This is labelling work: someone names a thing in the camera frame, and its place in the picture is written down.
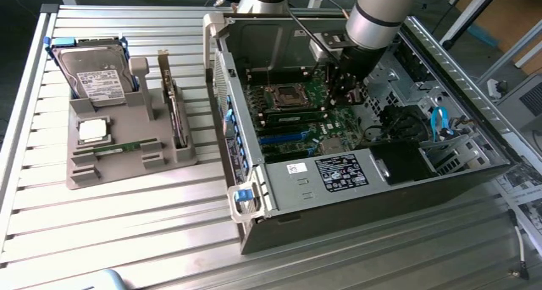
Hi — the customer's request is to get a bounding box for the graphics card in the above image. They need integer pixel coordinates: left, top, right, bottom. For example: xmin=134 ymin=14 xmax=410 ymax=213
xmin=156 ymin=48 xmax=190 ymax=152

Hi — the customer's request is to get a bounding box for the black stand pole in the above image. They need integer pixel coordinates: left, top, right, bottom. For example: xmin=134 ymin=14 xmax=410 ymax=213
xmin=439 ymin=0 xmax=511 ymax=49

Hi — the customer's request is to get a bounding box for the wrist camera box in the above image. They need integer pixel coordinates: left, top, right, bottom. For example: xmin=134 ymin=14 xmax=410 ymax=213
xmin=308 ymin=31 xmax=344 ymax=63

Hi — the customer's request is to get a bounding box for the open black PC case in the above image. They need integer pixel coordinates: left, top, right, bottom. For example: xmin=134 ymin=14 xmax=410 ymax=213
xmin=202 ymin=11 xmax=527 ymax=256

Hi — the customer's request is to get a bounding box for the grey parts rack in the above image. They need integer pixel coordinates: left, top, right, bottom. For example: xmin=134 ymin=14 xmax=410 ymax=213
xmin=64 ymin=56 xmax=198 ymax=191

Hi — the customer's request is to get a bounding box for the white cable with connector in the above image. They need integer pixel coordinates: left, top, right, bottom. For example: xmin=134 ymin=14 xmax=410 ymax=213
xmin=507 ymin=209 xmax=531 ymax=277

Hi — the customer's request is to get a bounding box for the CPU socket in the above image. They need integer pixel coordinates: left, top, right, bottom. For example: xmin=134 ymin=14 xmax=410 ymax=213
xmin=263 ymin=82 xmax=311 ymax=110

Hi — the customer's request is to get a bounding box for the light blue object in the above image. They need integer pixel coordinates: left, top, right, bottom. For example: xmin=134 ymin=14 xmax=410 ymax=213
xmin=57 ymin=268 xmax=128 ymax=290

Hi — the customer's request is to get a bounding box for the grey power supply unit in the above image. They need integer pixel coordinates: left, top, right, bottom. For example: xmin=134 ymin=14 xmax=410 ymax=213
xmin=263 ymin=149 xmax=387 ymax=212

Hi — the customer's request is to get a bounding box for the green RAM stick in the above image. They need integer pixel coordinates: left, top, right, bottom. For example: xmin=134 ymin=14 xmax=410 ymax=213
xmin=94 ymin=140 xmax=159 ymax=155

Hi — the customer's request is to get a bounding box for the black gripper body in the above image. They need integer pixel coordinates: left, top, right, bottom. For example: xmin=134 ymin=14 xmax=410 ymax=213
xmin=336 ymin=44 xmax=389 ymax=85

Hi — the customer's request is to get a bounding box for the installed RAM stick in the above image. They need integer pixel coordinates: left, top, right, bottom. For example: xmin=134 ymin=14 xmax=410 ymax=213
xmin=266 ymin=110 xmax=328 ymax=126

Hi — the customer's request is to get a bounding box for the hard disk with blue bracket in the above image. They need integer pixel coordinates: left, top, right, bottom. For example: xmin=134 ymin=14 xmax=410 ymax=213
xmin=43 ymin=36 xmax=136 ymax=109

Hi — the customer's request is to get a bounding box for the blue SATA wire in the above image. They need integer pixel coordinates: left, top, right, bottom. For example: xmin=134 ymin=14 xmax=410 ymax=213
xmin=429 ymin=105 xmax=455 ymax=142

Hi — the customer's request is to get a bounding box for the silver CPU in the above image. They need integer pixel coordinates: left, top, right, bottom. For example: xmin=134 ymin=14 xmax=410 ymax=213
xmin=77 ymin=119 xmax=112 ymax=142

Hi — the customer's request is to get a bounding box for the green motherboard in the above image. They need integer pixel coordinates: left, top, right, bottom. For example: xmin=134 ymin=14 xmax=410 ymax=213
xmin=242 ymin=77 xmax=370 ymax=162

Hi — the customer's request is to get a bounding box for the grey computer box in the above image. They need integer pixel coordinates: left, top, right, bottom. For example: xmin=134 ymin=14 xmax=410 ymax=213
xmin=493 ymin=73 xmax=542 ymax=121

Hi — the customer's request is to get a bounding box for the brown cardboard box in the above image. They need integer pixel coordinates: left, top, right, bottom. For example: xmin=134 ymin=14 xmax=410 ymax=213
xmin=455 ymin=0 xmax=542 ymax=69

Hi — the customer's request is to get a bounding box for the white power strip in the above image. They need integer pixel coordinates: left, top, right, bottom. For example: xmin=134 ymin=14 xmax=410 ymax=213
xmin=485 ymin=77 xmax=510 ymax=98

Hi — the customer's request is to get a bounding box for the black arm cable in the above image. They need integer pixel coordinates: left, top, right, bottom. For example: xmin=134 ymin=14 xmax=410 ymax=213
xmin=284 ymin=0 xmax=336 ymax=69

